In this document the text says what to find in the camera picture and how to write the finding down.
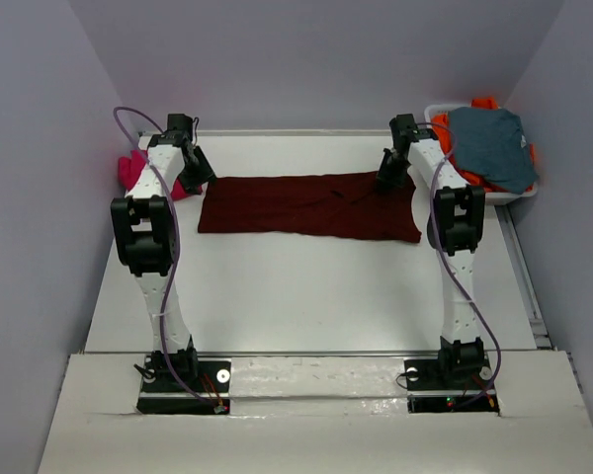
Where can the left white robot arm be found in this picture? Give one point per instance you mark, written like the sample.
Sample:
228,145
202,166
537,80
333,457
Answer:
147,236

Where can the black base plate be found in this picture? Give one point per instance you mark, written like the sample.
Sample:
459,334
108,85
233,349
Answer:
161,394
428,391

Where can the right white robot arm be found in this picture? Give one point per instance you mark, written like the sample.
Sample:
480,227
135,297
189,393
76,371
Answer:
454,228

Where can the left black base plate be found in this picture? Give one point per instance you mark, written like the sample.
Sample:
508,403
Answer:
161,394

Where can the dark red t shirt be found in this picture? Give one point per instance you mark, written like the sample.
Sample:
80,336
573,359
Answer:
350,206

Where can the teal blue t shirt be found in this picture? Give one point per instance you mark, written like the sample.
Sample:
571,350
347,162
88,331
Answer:
491,144

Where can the white laundry basket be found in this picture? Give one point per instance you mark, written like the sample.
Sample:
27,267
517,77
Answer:
492,198

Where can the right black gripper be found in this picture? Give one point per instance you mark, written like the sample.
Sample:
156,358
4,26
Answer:
385,180

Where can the orange t shirt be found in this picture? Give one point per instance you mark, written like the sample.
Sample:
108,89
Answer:
448,141

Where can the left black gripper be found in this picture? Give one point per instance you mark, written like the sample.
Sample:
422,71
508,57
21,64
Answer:
205,175

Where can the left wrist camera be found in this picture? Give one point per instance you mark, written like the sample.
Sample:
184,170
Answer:
183,124

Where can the folded pink t shirt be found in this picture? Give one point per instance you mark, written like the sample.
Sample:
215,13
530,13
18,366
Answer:
130,168

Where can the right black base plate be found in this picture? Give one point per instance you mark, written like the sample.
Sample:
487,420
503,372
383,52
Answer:
428,391

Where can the aluminium rail right side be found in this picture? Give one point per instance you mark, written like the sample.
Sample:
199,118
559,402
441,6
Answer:
535,316

